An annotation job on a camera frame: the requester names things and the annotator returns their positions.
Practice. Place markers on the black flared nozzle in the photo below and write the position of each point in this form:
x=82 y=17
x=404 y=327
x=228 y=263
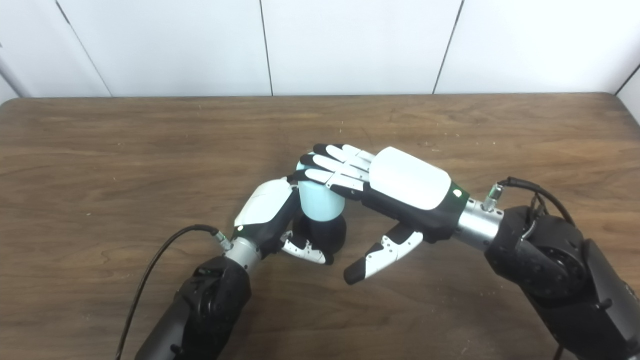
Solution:
x=325 y=235

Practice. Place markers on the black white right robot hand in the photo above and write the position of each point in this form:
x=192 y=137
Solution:
x=410 y=180

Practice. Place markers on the white corner post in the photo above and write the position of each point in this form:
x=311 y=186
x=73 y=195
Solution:
x=12 y=80

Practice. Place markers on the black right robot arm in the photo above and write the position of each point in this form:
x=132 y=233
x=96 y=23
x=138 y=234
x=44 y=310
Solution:
x=560 y=270

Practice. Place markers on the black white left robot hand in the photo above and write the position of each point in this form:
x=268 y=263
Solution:
x=265 y=205

